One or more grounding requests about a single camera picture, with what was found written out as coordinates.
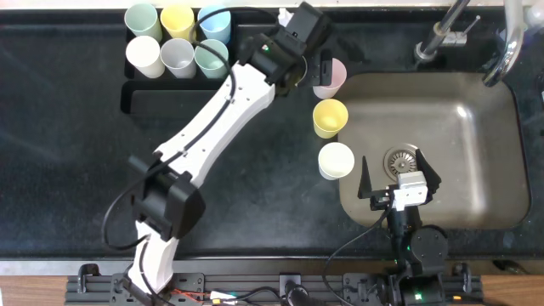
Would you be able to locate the grey cup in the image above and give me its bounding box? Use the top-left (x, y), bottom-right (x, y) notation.
top-left (160, 37), bottom-right (197, 80)

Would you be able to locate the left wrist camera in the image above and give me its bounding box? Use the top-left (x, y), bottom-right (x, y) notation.
top-left (277, 7), bottom-right (295, 27)

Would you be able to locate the black tray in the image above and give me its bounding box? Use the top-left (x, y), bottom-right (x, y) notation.
top-left (120, 6), bottom-right (237, 116)

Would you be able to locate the blue cup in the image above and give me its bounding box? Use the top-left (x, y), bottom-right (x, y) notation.
top-left (197, 4), bottom-right (233, 46)

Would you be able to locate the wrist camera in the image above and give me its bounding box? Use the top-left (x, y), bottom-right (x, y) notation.
top-left (277, 7), bottom-right (295, 27)
top-left (390, 171), bottom-right (429, 213)

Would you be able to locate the black cable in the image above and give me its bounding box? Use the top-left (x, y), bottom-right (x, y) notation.
top-left (321, 197), bottom-right (396, 306)
top-left (100, 6), bottom-right (280, 305)

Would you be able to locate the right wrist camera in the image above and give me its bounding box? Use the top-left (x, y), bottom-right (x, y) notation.
top-left (390, 171), bottom-right (429, 213)

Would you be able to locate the pink cup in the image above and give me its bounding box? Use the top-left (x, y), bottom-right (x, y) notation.
top-left (312, 57), bottom-right (349, 100)

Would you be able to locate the steel tap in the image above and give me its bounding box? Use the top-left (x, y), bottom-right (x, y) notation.
top-left (414, 0), bottom-right (528, 88)

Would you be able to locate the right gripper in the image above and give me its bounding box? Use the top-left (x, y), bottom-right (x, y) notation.
top-left (357, 148), bottom-right (443, 213)

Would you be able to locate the green cup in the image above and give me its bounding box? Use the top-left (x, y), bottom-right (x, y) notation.
top-left (123, 3), bottom-right (163, 43)
top-left (194, 38), bottom-right (230, 81)

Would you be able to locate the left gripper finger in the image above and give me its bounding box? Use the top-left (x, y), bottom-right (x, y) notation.
top-left (309, 49), bottom-right (335, 88)

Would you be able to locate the white cup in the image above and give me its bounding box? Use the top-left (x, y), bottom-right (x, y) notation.
top-left (125, 35), bottom-right (166, 80)
top-left (317, 141), bottom-right (356, 181)

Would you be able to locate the mounting rail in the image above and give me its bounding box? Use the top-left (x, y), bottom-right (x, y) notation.
top-left (65, 263), bottom-right (485, 306)

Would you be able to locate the yellow cup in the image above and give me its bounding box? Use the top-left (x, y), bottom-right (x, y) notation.
top-left (312, 98), bottom-right (349, 139)
top-left (160, 3), bottom-right (196, 43)

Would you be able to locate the steel sink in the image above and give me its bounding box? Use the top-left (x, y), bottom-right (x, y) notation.
top-left (337, 71), bottom-right (531, 230)

